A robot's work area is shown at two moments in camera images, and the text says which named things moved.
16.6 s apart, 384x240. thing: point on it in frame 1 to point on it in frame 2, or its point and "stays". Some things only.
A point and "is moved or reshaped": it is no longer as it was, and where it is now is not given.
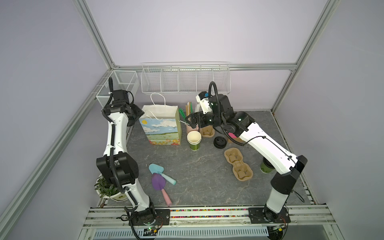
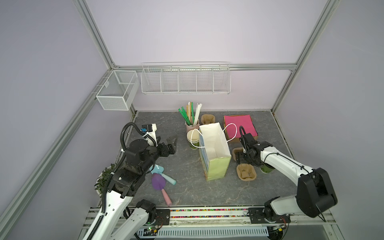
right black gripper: [201, 116] to [240, 159]
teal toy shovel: [156, 169] stays
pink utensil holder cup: [189, 128] stays
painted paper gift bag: [162, 123] to [214, 152]
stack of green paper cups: [194, 138] stays
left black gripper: [140, 113] to [171, 150]
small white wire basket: [122, 80] stays
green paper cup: [265, 167] stays
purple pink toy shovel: [158, 182] stays
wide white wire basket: [184, 78] stays
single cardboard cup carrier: [242, 171] is moved or reshaped
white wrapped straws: [197, 108] stays
